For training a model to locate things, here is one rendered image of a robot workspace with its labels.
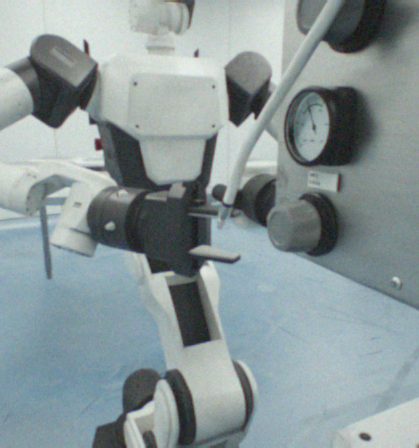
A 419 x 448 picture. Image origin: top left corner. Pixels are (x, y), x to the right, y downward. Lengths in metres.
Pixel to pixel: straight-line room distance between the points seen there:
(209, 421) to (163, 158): 0.52
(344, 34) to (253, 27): 6.23
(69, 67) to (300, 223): 0.72
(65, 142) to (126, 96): 4.25
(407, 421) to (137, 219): 0.37
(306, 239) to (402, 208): 0.05
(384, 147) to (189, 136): 0.72
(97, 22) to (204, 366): 4.76
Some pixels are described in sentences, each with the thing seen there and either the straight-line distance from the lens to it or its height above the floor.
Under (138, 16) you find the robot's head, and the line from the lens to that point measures 0.93.
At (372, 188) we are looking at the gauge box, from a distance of 0.20.
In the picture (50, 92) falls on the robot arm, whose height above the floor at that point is 1.17.
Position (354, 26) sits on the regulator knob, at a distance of 0.20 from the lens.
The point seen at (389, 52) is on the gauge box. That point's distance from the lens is 0.19.
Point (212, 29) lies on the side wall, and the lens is 6.02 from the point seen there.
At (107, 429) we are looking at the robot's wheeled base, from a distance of 1.52.
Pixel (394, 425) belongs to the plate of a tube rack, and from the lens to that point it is 0.36.
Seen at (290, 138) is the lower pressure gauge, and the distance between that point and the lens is 0.22.
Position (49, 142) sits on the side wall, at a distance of 5.04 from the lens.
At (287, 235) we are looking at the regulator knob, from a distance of 0.21.
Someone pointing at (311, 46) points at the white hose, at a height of 1.15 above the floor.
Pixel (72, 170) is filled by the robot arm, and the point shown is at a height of 1.05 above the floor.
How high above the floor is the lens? 1.12
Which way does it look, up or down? 14 degrees down
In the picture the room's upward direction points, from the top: straight up
